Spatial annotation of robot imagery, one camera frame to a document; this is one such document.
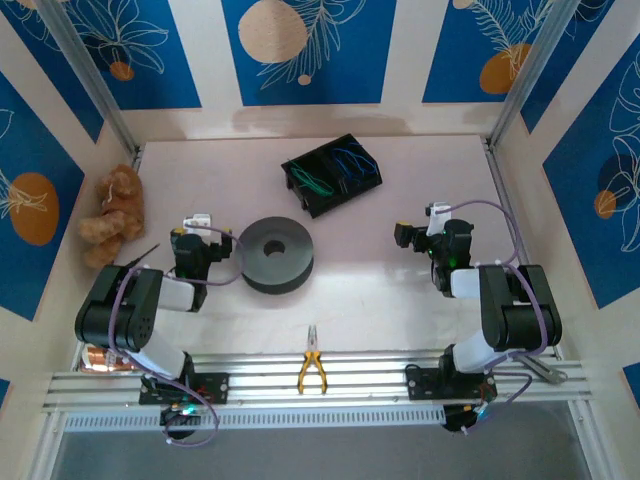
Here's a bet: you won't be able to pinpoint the brown teddy bear plush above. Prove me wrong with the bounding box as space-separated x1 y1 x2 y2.
77 164 147 270

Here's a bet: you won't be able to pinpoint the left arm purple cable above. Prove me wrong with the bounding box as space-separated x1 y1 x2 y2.
107 224 245 449

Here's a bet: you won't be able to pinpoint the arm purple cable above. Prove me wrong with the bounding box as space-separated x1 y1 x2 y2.
439 199 547 436
107 224 245 449

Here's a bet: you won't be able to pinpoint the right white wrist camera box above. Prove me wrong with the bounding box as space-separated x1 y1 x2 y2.
426 201 452 236

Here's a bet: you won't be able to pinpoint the dark grey cable spool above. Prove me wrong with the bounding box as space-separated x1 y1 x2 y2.
239 216 315 296

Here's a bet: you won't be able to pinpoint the thin green cable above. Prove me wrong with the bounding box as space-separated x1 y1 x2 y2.
289 158 334 199

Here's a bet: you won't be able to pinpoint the aluminium frame post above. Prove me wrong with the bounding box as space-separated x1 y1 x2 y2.
487 0 584 151
37 0 141 156

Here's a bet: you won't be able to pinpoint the black two-compartment bin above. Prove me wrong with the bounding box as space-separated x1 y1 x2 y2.
280 133 384 220

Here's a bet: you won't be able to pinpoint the aluminium mounting rail beam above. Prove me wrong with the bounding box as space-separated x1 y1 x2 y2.
42 349 594 414

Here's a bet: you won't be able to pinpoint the black thin pointed tool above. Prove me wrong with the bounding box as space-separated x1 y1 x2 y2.
113 243 162 267

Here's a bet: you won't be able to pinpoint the yellow-handled pliers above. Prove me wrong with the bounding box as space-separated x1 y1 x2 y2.
298 324 329 395

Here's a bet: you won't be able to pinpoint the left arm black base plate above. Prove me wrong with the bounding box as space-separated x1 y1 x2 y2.
138 372 231 406

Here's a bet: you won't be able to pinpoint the white slotted cable duct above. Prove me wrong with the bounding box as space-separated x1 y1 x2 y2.
63 405 446 432

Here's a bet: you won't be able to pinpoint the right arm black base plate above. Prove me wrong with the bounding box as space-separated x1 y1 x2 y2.
405 364 497 401

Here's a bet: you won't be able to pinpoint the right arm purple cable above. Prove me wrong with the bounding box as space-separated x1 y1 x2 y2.
439 199 547 436

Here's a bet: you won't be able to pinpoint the black controller box with LED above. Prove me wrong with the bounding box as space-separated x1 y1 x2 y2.
159 404 201 441
442 402 494 434

